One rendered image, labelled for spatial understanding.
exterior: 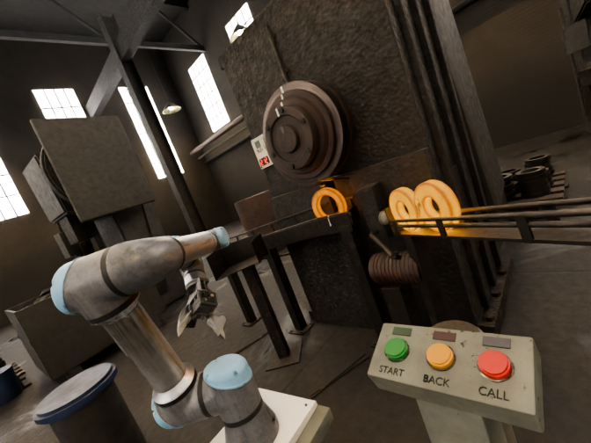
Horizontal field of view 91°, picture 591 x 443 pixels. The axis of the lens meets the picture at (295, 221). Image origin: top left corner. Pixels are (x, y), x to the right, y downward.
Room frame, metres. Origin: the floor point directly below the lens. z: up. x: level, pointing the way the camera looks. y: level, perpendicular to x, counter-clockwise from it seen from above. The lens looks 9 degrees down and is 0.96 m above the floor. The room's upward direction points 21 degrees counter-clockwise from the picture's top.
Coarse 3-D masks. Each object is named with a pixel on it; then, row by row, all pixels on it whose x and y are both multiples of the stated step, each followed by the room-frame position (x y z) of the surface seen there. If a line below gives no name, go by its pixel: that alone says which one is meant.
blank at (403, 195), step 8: (392, 192) 1.01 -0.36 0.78; (400, 192) 0.97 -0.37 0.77; (408, 192) 0.94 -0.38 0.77; (392, 200) 1.03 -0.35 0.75; (400, 200) 0.98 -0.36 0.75; (408, 200) 0.94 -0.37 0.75; (392, 208) 1.05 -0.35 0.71; (400, 208) 1.03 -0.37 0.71; (408, 208) 0.95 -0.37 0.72; (400, 216) 1.02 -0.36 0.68; (408, 216) 1.01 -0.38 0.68; (416, 216) 0.92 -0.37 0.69
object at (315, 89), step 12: (288, 84) 1.37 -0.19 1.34; (300, 84) 1.33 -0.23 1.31; (312, 84) 1.29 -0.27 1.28; (276, 96) 1.43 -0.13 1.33; (324, 96) 1.26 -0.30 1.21; (336, 108) 1.24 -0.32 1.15; (264, 120) 1.52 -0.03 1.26; (336, 120) 1.25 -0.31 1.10; (264, 132) 1.55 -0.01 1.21; (336, 132) 1.26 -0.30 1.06; (336, 144) 1.28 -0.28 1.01; (336, 156) 1.29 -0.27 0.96; (276, 168) 1.55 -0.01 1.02; (336, 168) 1.36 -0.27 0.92; (300, 180) 1.46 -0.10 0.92; (312, 180) 1.41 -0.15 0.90
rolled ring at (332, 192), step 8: (320, 192) 1.42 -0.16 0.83; (328, 192) 1.39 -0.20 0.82; (336, 192) 1.37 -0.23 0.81; (312, 200) 1.46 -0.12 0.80; (336, 200) 1.37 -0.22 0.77; (344, 200) 1.36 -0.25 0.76; (312, 208) 1.48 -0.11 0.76; (320, 208) 1.47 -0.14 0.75; (344, 208) 1.35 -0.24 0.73; (320, 216) 1.45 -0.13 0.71
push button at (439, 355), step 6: (432, 348) 0.43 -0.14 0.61; (438, 348) 0.43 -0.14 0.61; (444, 348) 0.42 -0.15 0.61; (432, 354) 0.43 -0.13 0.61; (438, 354) 0.42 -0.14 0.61; (444, 354) 0.41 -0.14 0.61; (450, 354) 0.41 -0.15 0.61; (432, 360) 0.42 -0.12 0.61; (438, 360) 0.41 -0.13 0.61; (444, 360) 0.41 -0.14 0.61; (450, 360) 0.40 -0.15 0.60; (438, 366) 0.41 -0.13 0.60; (444, 366) 0.40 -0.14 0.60
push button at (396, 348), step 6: (390, 342) 0.49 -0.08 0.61; (396, 342) 0.48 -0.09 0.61; (402, 342) 0.47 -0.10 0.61; (384, 348) 0.49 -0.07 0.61; (390, 348) 0.48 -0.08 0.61; (396, 348) 0.47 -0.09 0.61; (402, 348) 0.46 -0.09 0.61; (390, 354) 0.47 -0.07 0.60; (396, 354) 0.46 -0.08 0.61; (402, 354) 0.46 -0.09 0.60
